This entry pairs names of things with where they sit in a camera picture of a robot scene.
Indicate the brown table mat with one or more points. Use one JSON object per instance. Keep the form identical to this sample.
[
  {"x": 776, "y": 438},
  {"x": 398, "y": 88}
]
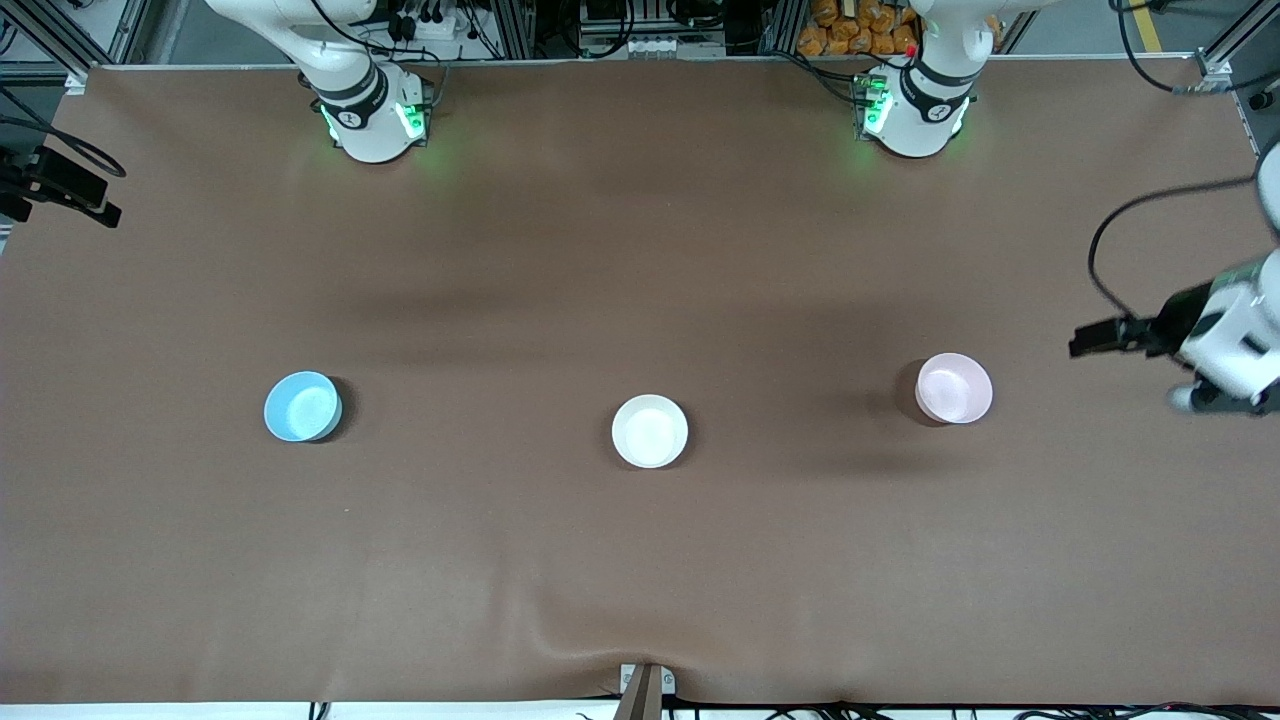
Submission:
[{"x": 640, "y": 580}]

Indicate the light blue plastic bowl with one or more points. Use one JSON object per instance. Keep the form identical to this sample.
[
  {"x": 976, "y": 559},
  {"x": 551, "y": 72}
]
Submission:
[{"x": 300, "y": 408}]

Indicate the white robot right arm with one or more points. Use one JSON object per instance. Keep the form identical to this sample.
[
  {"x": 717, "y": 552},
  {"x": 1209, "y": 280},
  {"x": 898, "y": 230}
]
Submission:
[{"x": 368, "y": 120}]

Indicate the aluminium frame strut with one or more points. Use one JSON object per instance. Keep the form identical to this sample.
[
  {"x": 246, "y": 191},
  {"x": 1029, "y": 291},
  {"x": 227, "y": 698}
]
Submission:
[
  {"x": 60, "y": 35},
  {"x": 1235, "y": 35}
]

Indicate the pile of orange packets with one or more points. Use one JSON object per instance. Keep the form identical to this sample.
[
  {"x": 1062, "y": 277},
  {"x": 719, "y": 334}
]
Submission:
[{"x": 860, "y": 30}]

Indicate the white plastic bowl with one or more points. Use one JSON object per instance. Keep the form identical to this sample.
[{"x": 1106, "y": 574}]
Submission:
[{"x": 650, "y": 431}]

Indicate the white power strip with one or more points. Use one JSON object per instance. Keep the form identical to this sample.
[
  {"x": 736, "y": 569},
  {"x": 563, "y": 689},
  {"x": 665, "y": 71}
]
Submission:
[{"x": 668, "y": 46}]

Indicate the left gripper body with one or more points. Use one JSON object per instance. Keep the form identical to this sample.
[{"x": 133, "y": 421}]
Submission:
[{"x": 1178, "y": 317}]

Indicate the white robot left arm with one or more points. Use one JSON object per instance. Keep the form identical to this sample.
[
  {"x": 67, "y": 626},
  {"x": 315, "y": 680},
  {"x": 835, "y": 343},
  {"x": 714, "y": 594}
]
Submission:
[{"x": 915, "y": 120}]

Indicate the pale pink plastic bowl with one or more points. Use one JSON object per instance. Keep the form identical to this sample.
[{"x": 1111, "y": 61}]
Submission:
[{"x": 955, "y": 388}]

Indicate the power strip with black plugs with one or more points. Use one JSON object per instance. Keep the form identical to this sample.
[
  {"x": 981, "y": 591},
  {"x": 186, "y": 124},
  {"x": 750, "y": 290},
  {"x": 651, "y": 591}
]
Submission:
[{"x": 420, "y": 22}]

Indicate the metal table edge bracket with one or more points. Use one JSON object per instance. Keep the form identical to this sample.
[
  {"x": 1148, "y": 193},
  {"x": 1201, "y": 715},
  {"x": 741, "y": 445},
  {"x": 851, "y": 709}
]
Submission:
[{"x": 646, "y": 688}]

